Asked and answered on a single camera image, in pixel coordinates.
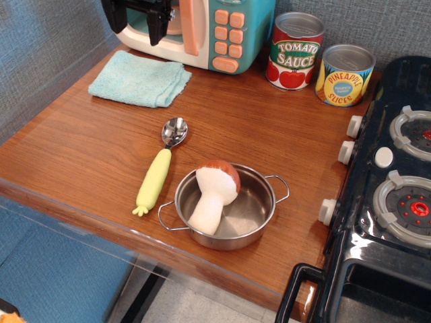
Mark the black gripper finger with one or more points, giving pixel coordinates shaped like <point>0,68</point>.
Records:
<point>116,14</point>
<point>157,27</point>

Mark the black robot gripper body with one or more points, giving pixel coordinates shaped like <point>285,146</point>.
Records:
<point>160,7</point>

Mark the light blue towel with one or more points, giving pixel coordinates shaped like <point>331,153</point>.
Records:
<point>139,81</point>

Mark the teal toy microwave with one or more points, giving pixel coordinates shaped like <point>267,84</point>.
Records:
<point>221,36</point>

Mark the tomato sauce can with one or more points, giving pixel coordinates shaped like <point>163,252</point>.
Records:
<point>296,42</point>

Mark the plush brown mushroom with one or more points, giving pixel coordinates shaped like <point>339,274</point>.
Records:
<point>219,183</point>

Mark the pineapple slices can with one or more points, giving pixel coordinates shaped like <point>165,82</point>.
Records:
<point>344,75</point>

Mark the small steel pot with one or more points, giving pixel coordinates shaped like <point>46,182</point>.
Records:
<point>243,221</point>

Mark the orange plush object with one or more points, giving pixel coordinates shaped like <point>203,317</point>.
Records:
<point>11,318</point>

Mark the black toy stove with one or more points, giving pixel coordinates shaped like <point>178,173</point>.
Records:
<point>377,254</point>

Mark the spoon with green handle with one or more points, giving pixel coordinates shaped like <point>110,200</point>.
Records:
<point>173,133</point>

